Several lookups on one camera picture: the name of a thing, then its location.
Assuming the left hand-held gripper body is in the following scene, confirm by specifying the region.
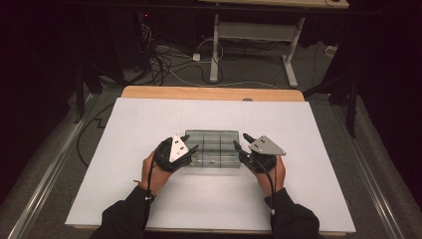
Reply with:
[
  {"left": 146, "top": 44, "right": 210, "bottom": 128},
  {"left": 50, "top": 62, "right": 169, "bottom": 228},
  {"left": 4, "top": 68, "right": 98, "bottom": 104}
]
[{"left": 154, "top": 132, "right": 195, "bottom": 173}]

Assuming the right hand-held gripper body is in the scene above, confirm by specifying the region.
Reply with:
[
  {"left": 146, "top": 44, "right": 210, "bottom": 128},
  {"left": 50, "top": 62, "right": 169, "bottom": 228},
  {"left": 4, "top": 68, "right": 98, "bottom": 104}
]
[{"left": 238, "top": 134, "right": 288, "bottom": 174}]

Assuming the clear plastic compartment box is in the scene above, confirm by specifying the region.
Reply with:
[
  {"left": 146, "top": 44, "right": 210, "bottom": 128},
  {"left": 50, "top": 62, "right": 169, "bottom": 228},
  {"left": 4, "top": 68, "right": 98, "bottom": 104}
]
[{"left": 183, "top": 128, "right": 242, "bottom": 169}]

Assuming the person's right hand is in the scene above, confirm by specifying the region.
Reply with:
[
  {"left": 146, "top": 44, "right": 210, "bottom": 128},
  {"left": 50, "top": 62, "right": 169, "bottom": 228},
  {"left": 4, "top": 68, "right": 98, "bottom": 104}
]
[{"left": 254, "top": 154, "right": 288, "bottom": 197}]

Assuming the person's left hand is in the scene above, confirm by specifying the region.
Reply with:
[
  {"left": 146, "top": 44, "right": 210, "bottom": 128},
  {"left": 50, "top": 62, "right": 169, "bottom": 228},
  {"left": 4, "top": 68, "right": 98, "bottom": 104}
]
[{"left": 140, "top": 150, "right": 174, "bottom": 196}]

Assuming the wooden table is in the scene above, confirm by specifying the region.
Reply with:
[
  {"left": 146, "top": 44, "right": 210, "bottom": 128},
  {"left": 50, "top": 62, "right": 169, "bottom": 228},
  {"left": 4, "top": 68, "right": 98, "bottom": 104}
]
[{"left": 71, "top": 85, "right": 348, "bottom": 238}]

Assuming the white table mat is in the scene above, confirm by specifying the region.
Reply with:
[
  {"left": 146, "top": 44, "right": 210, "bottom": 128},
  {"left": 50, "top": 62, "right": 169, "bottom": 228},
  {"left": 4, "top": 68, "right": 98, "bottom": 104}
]
[{"left": 65, "top": 97, "right": 357, "bottom": 234}]

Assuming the black stand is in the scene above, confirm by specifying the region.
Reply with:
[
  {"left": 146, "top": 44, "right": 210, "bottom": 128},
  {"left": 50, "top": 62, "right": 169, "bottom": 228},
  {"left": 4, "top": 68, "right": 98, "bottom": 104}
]
[
  {"left": 303, "top": 71, "right": 360, "bottom": 139},
  {"left": 73, "top": 63, "right": 105, "bottom": 124}
]

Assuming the right hand-held gripper cable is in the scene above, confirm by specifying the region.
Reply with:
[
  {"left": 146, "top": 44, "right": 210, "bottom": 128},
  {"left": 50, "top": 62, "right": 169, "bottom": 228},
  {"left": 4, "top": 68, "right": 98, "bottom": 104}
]
[{"left": 249, "top": 154, "right": 279, "bottom": 216}]

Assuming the hand-held gripper cable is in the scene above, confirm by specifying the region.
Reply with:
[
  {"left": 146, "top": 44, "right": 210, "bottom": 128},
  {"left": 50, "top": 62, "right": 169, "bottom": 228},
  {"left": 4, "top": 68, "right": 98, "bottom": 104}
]
[
  {"left": 249, "top": 154, "right": 279, "bottom": 216},
  {"left": 141, "top": 145, "right": 160, "bottom": 232}
]

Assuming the left hand-held gripper cable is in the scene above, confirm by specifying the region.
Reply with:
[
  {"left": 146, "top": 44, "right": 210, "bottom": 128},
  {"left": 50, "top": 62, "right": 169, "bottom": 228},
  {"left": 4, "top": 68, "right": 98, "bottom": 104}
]
[{"left": 141, "top": 145, "right": 160, "bottom": 232}]

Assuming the thin wrist bracelet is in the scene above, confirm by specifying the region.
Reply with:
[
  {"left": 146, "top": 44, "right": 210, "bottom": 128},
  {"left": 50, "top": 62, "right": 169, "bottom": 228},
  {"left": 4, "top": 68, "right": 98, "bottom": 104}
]
[{"left": 132, "top": 178, "right": 157, "bottom": 200}]

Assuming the white floor cable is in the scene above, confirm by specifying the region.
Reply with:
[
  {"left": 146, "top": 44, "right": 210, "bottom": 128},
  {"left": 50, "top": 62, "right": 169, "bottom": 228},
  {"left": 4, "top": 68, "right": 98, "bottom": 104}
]
[{"left": 163, "top": 38, "right": 281, "bottom": 91}]

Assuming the tangle of black cables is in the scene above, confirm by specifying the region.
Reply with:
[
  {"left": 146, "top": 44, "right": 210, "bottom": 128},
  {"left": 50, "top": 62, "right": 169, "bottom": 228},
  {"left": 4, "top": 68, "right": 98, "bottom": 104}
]
[{"left": 122, "top": 13, "right": 224, "bottom": 87}]

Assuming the white desk frame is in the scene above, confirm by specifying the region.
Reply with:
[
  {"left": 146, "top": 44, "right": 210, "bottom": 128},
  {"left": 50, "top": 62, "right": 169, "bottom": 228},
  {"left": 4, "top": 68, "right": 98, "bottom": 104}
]
[{"left": 209, "top": 13, "right": 307, "bottom": 90}]

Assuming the black floor cable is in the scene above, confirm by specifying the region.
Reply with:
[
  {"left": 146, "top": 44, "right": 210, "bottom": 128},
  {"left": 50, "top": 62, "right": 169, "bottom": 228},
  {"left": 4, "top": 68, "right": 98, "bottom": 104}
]
[{"left": 76, "top": 103, "right": 115, "bottom": 167}]

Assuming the metal floor rail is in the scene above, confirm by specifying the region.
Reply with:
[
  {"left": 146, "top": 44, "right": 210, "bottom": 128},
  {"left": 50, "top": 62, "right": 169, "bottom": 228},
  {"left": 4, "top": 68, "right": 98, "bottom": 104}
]
[
  {"left": 331, "top": 99, "right": 406, "bottom": 239},
  {"left": 6, "top": 94, "right": 97, "bottom": 239}
]

